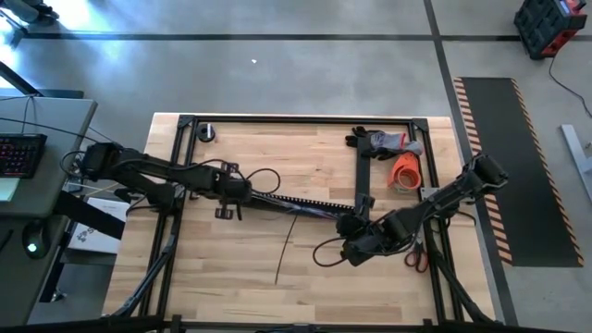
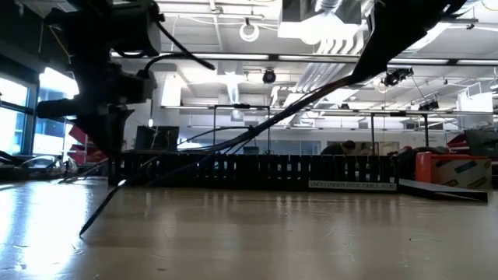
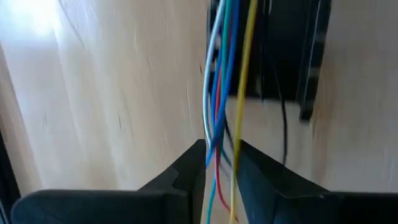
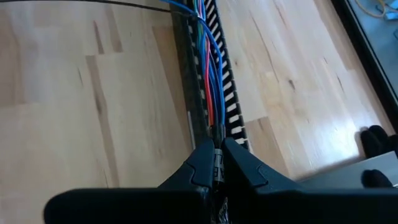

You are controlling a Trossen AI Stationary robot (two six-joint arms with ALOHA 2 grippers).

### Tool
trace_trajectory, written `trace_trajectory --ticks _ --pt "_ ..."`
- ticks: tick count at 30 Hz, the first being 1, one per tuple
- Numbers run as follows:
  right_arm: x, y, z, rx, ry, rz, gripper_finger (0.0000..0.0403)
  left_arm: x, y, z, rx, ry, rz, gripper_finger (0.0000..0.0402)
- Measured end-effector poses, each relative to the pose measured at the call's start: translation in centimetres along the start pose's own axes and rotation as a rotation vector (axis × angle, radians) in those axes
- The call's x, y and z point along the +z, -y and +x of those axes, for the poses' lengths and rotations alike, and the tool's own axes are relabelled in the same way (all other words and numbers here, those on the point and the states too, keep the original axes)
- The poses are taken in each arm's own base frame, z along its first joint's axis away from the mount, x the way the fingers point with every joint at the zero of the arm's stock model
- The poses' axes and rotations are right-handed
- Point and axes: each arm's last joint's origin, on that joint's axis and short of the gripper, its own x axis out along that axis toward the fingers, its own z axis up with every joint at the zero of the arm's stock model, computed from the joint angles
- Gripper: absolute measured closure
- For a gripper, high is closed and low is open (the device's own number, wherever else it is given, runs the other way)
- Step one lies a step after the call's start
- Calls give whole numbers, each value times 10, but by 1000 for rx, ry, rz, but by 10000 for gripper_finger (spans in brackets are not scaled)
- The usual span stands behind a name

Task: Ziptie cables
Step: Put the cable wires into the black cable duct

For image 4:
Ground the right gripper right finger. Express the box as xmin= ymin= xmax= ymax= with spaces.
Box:
xmin=221 ymin=136 xmax=398 ymax=224

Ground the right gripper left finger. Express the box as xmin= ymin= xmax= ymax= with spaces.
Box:
xmin=43 ymin=138 xmax=216 ymax=224

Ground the black labelled cable sleeve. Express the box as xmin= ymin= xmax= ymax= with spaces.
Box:
xmin=211 ymin=123 xmax=231 ymax=224

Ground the black slotted cable duct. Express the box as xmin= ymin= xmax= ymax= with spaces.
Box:
xmin=170 ymin=0 xmax=251 ymax=154

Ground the red cable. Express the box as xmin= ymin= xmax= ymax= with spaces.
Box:
xmin=203 ymin=36 xmax=216 ymax=127

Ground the bundle of coloured cables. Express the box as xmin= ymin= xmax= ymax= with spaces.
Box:
xmin=159 ymin=0 xmax=226 ymax=127

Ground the bundle of wires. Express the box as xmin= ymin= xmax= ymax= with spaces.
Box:
xmin=198 ymin=0 xmax=223 ymax=127

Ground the green cable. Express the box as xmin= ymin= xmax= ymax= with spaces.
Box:
xmin=193 ymin=0 xmax=205 ymax=48

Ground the grey black work glove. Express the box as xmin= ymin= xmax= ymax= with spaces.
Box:
xmin=359 ymin=124 xmax=398 ymax=161
xmin=361 ymin=168 xmax=394 ymax=189

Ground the black aluminium table frame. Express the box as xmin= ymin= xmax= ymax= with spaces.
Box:
xmin=330 ymin=0 xmax=398 ymax=118

